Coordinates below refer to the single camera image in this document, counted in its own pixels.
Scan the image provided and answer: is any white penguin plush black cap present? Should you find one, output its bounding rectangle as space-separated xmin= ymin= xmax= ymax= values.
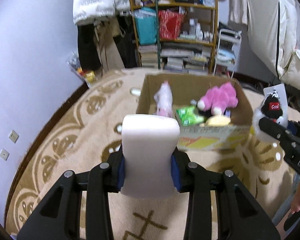
xmin=253 ymin=91 xmax=288 ymax=143

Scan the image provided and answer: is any yellow plush toy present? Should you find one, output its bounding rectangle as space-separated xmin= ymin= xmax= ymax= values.
xmin=199 ymin=115 xmax=231 ymax=127

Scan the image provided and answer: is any pink plush bear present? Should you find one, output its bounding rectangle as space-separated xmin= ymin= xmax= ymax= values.
xmin=197 ymin=82 xmax=238 ymax=115

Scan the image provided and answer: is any green snack packet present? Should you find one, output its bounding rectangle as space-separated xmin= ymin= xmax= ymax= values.
xmin=175 ymin=106 xmax=205 ymax=126

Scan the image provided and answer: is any pink white roll pillow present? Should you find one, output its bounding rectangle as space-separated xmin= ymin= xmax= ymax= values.
xmin=121 ymin=114 xmax=180 ymax=199

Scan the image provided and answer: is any pink plush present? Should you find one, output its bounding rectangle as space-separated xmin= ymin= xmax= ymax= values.
xmin=154 ymin=81 xmax=173 ymax=118

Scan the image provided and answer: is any person's right hand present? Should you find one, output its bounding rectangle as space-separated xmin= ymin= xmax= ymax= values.
xmin=290 ymin=182 xmax=300 ymax=214

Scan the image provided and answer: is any cardboard box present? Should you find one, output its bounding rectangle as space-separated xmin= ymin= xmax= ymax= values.
xmin=136 ymin=73 xmax=253 ymax=151

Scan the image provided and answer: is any white metal cart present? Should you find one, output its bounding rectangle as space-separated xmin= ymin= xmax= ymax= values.
xmin=213 ymin=28 xmax=242 ymax=77

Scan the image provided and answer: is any white garment bag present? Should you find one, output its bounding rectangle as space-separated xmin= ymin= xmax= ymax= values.
xmin=248 ymin=0 xmax=300 ymax=90

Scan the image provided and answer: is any plastic bag with items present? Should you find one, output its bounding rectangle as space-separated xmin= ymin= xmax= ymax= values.
xmin=66 ymin=52 xmax=99 ymax=87

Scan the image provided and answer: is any wooden bookshelf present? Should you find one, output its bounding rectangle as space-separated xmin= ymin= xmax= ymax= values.
xmin=129 ymin=0 xmax=218 ymax=73

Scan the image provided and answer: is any red patterned bag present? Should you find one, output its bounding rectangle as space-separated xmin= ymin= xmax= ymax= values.
xmin=158 ymin=10 xmax=186 ymax=40

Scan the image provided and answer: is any teal bag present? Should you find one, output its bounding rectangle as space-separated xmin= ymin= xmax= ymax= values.
xmin=133 ymin=7 xmax=157 ymax=46

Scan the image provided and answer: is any wall socket lower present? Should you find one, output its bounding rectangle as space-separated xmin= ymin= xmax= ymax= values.
xmin=0 ymin=149 xmax=10 ymax=161

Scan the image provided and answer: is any wall socket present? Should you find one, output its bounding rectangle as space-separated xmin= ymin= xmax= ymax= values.
xmin=8 ymin=130 xmax=19 ymax=144
xmin=0 ymin=149 xmax=10 ymax=161

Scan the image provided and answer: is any wall socket upper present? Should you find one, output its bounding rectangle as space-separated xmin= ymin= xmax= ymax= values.
xmin=8 ymin=130 xmax=19 ymax=144

